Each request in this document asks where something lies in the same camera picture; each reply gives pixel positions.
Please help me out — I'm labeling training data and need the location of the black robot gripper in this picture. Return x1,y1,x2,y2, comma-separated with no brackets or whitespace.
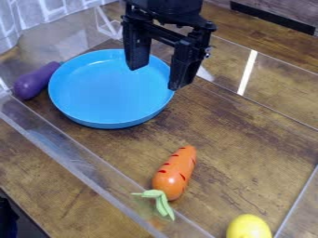
123,0,216,91

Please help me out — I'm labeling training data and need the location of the orange toy carrot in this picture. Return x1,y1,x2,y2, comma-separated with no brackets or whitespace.
132,145,196,220

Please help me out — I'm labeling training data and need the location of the blue round tray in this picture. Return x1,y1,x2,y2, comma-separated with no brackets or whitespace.
48,49,173,129

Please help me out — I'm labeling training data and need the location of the purple toy eggplant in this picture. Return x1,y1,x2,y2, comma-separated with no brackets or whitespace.
13,61,61,100

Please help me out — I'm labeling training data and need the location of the grey patterned curtain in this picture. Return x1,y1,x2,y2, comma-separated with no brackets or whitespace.
0,0,116,54

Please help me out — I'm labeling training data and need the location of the yellow toy lemon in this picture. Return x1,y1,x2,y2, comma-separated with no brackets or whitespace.
226,214,272,238

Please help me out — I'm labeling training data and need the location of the clear acrylic enclosure wall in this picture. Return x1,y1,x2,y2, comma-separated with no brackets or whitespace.
0,0,318,238

